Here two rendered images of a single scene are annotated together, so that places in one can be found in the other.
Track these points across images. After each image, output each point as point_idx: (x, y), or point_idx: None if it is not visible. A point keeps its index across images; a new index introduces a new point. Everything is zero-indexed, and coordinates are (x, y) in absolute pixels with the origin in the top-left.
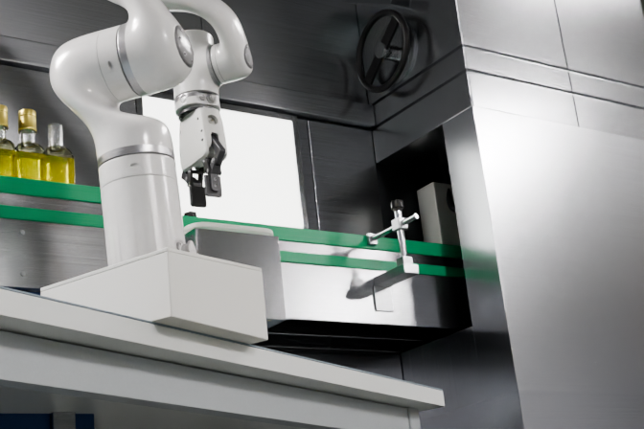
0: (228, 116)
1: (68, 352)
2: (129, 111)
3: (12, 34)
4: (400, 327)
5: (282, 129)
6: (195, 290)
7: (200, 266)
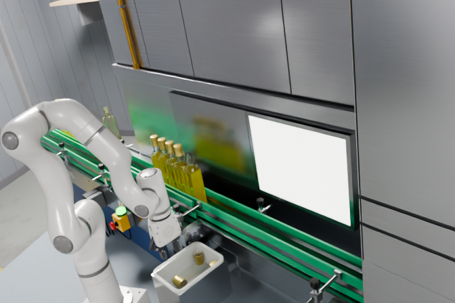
0: (298, 131)
1: None
2: (244, 125)
3: (198, 75)
4: None
5: (337, 145)
6: None
7: None
